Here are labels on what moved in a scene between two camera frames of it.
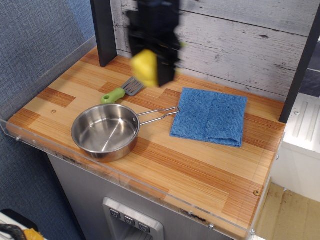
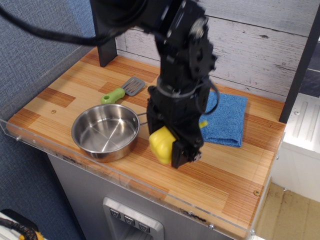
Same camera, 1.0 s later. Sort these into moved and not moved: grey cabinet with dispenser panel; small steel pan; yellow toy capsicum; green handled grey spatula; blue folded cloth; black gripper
Moved: black gripper; yellow toy capsicum
Not moved: blue folded cloth; green handled grey spatula; grey cabinet with dispenser panel; small steel pan
